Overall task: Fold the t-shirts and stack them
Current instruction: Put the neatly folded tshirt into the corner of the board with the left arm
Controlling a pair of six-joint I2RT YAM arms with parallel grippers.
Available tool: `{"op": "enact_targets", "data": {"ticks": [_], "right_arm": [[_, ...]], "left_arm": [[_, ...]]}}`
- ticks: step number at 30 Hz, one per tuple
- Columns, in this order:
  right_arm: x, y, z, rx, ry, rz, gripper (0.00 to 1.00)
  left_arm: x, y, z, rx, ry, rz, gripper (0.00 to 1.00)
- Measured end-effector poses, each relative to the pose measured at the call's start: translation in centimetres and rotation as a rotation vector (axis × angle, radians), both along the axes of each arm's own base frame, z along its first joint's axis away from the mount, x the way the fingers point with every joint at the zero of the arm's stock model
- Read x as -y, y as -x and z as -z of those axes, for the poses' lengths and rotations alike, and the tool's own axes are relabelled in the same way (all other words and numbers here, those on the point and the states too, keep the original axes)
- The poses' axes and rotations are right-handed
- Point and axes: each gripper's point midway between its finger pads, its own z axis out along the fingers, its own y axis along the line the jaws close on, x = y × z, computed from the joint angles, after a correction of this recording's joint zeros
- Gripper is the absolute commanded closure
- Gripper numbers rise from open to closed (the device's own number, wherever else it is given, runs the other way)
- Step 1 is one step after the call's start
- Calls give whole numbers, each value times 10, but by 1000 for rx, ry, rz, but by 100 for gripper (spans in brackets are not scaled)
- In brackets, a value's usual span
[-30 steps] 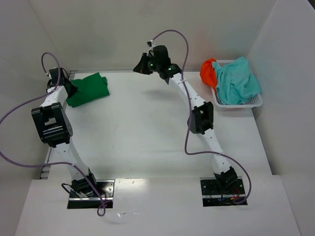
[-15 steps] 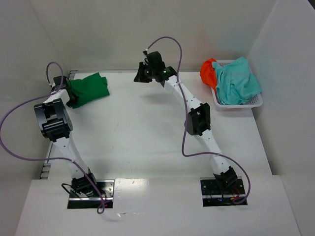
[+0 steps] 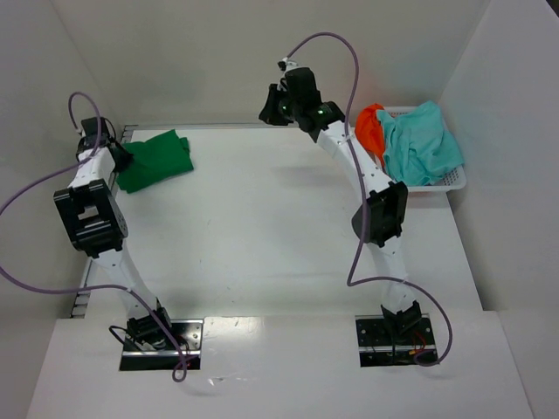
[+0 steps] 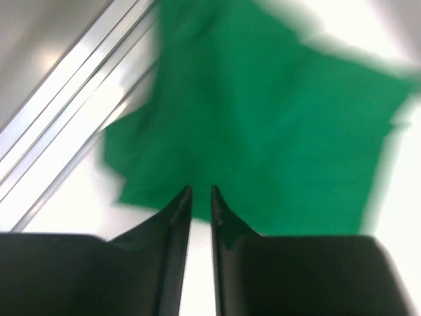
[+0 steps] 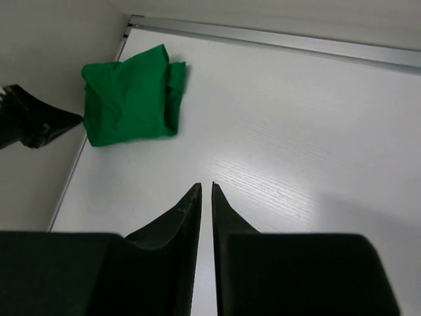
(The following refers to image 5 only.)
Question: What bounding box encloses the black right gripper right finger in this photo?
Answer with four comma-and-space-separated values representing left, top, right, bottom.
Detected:
212, 184, 400, 315

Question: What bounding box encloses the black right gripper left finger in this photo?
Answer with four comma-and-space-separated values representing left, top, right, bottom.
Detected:
1, 183, 202, 315

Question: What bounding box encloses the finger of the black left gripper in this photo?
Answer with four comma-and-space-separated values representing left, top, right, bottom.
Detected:
1, 84, 82, 149

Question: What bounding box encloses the green t shirt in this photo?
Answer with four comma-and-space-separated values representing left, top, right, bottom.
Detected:
81, 45, 187, 147

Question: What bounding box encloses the aluminium rail on table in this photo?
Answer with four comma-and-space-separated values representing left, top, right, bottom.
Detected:
52, 16, 420, 232

